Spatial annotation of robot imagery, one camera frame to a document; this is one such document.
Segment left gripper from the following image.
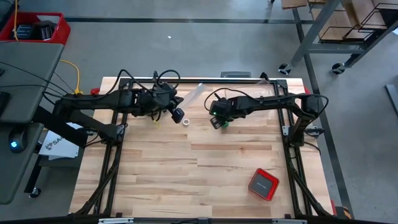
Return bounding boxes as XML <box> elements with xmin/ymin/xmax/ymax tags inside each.
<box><xmin>136</xmin><ymin>82</ymin><xmax>185</xmax><ymax>118</ymax></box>

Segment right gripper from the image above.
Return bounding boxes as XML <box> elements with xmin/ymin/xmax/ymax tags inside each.
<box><xmin>208</xmin><ymin>96</ymin><xmax>234</xmax><ymax>124</ymax></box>

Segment clear plastic zip bag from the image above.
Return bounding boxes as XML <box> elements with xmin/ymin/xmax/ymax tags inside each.
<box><xmin>182</xmin><ymin>81</ymin><xmax>208</xmax><ymax>108</ymax></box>

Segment grey box at table edge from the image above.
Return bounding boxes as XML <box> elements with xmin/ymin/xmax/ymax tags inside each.
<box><xmin>220</xmin><ymin>71</ymin><xmax>251</xmax><ymax>78</ymax></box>

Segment red square box grey lid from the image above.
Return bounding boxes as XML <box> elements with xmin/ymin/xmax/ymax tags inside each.
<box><xmin>248</xmin><ymin>168</ymin><xmax>280</xmax><ymax>202</ymax></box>

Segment grey metal cart wooden shelves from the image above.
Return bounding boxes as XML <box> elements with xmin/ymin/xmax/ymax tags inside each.
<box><xmin>281</xmin><ymin>0</ymin><xmax>398</xmax><ymax>68</ymax></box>

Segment white printed paper sheet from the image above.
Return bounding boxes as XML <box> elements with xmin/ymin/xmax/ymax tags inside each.
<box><xmin>39</xmin><ymin>130</ymin><xmax>80</xmax><ymax>161</ymax></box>

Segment red plastic crate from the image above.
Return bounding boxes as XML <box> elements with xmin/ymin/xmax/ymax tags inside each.
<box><xmin>0</xmin><ymin>11</ymin><xmax>72</xmax><ymax>46</ymax></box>

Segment black electronic device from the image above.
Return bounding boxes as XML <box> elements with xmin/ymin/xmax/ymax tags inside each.
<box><xmin>33</xmin><ymin>21</ymin><xmax>58</xmax><ymax>41</ymax></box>
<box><xmin>14</xmin><ymin>24</ymin><xmax>34</xmax><ymax>40</ymax></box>

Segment hazard striped block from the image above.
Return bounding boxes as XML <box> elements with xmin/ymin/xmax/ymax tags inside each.
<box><xmin>331</xmin><ymin>198</ymin><xmax>353</xmax><ymax>220</ymax></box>

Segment grey desk with black legs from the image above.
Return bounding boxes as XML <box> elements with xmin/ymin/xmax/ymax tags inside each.
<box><xmin>0</xmin><ymin>40</ymin><xmax>88</xmax><ymax>206</ymax></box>

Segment black computer mouse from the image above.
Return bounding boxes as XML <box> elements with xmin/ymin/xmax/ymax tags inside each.
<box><xmin>8</xmin><ymin>126</ymin><xmax>29</xmax><ymax>154</ymax></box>

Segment grey metal bar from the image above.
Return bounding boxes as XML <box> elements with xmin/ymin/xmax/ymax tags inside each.
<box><xmin>384</xmin><ymin>83</ymin><xmax>398</xmax><ymax>118</ymax></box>

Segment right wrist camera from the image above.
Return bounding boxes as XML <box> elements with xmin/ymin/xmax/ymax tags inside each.
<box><xmin>210</xmin><ymin>116</ymin><xmax>224</xmax><ymax>130</ymax></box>

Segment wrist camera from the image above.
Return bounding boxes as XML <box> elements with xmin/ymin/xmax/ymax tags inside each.
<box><xmin>170</xmin><ymin>107</ymin><xmax>185</xmax><ymax>124</ymax></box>
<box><xmin>210</xmin><ymin>116</ymin><xmax>224</xmax><ymax>130</ymax></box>

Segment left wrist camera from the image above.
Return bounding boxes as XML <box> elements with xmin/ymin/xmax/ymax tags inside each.
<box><xmin>170</xmin><ymin>107</ymin><xmax>185</xmax><ymax>124</ymax></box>

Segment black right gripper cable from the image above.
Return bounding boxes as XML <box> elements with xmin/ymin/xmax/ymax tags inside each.
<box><xmin>203</xmin><ymin>87</ymin><xmax>249</xmax><ymax>111</ymax></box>

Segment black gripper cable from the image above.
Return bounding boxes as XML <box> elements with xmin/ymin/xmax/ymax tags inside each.
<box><xmin>107</xmin><ymin>68</ymin><xmax>182</xmax><ymax>96</ymax></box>
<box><xmin>203</xmin><ymin>87</ymin><xmax>249</xmax><ymax>111</ymax></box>

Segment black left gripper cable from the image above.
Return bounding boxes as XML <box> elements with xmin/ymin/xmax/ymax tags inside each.
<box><xmin>107</xmin><ymin>68</ymin><xmax>182</xmax><ymax>96</ymax></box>

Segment yellow power cable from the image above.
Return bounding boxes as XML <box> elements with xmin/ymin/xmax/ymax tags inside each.
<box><xmin>11</xmin><ymin>0</ymin><xmax>85</xmax><ymax>96</ymax></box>

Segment silver metal bracket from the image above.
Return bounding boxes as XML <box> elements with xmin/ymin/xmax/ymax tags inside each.
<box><xmin>98</xmin><ymin>217</ymin><xmax>134</xmax><ymax>224</ymax></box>
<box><xmin>272</xmin><ymin>218</ymin><xmax>308</xmax><ymax>224</ymax></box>

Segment black wire rack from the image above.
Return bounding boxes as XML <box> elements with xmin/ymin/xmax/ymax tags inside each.
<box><xmin>317</xmin><ymin>2</ymin><xmax>398</xmax><ymax>44</ymax></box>

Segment black desk cable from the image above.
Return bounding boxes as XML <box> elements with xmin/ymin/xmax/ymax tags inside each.
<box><xmin>0</xmin><ymin>61</ymin><xmax>72</xmax><ymax>96</ymax></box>
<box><xmin>0</xmin><ymin>83</ymin><xmax>68</xmax><ymax>101</ymax></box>

